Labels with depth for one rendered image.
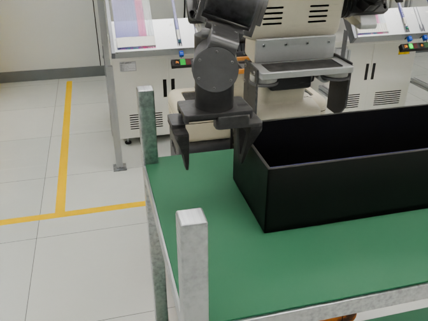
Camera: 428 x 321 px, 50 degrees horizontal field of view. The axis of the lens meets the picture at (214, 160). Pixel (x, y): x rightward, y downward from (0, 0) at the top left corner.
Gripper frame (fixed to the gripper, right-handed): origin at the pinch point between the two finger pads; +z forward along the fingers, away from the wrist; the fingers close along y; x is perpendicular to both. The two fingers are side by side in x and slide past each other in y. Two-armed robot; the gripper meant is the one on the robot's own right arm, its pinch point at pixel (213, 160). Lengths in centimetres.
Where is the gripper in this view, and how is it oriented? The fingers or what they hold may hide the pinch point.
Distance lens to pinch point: 72.8
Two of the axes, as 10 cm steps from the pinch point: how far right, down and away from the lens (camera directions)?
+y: 9.7, -1.1, 2.3
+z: -0.1, 8.9, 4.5
